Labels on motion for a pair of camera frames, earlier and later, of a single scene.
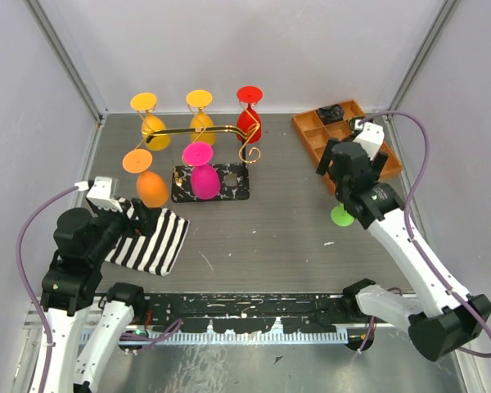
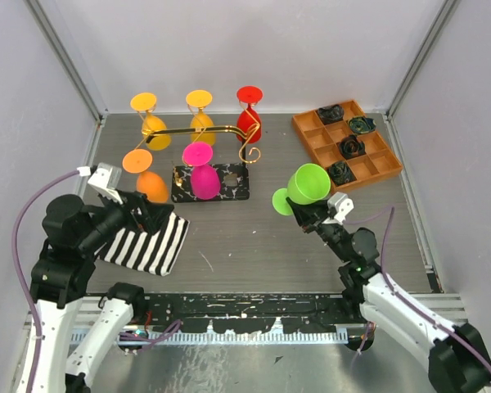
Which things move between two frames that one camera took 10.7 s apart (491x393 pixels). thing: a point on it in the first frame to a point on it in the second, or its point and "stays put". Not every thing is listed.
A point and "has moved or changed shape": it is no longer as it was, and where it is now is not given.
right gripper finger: [326, 155] to [310, 214]
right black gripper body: [371, 164] to [332, 234]
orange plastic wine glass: [150, 189] stays put
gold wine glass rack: [235, 178] stays put
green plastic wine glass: [340, 216] has moved or changed shape
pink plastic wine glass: [205, 182] stays put
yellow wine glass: [200, 98] stays put
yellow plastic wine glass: [146, 101] stays put
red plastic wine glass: [248, 119] stays put
